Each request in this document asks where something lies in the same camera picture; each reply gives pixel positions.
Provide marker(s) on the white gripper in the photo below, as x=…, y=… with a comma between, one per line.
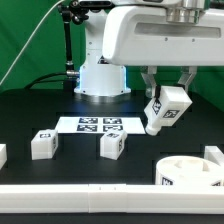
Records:
x=141, y=36

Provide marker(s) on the paper sheet with fiducial tags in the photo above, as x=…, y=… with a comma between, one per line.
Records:
x=132, y=125

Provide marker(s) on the white round stool seat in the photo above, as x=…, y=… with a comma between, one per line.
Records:
x=188, y=171

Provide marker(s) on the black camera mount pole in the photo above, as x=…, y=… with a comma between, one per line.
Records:
x=72, y=12

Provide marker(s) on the white U-shaped obstacle wall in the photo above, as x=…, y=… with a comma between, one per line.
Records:
x=110, y=198

